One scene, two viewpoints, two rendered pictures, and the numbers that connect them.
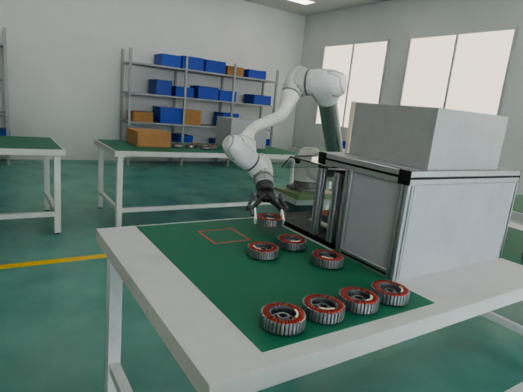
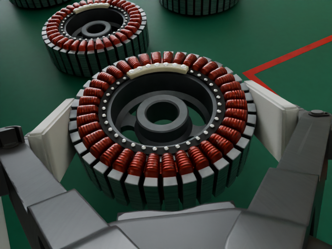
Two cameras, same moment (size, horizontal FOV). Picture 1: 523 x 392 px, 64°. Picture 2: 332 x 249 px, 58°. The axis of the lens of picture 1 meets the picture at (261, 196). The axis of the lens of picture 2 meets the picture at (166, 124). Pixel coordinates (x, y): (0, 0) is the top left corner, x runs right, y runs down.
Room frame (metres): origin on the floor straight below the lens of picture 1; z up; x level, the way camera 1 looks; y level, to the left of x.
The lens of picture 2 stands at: (1.81, -0.02, 0.95)
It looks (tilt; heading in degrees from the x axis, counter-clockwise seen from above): 48 degrees down; 189
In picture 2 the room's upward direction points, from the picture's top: 5 degrees counter-clockwise
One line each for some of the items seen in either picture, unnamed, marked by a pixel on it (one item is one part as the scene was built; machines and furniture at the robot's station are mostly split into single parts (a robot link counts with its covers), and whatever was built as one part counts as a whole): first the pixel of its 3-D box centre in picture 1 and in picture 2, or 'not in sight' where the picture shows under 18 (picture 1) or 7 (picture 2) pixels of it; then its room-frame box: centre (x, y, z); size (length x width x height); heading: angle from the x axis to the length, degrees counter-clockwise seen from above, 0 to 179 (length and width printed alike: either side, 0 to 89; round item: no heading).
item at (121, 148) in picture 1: (203, 180); not in sight; (4.67, 0.67, 0.38); 2.20 x 0.90 x 0.75; 124
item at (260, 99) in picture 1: (257, 99); not in sight; (8.96, 0.29, 1.37); 0.42 x 0.42 x 0.19; 34
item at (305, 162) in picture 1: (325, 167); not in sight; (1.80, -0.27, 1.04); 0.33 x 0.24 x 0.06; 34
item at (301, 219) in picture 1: (352, 225); not in sight; (1.91, -0.45, 0.76); 0.64 x 0.47 x 0.02; 124
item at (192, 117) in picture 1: (187, 117); not in sight; (8.13, 1.56, 0.92); 0.40 x 0.36 x 0.28; 34
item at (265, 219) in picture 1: (268, 219); (162, 120); (1.68, -0.04, 0.81); 0.11 x 0.11 x 0.04
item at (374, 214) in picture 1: (370, 222); not in sight; (1.41, -0.39, 0.91); 0.28 x 0.03 x 0.32; 34
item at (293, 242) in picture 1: (291, 242); (97, 34); (1.53, -0.13, 0.77); 0.11 x 0.11 x 0.04
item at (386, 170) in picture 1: (419, 166); not in sight; (1.66, -0.61, 1.09); 0.68 x 0.44 x 0.05; 124
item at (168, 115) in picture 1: (166, 114); not in sight; (7.89, 1.90, 0.92); 0.42 x 0.42 x 0.29; 34
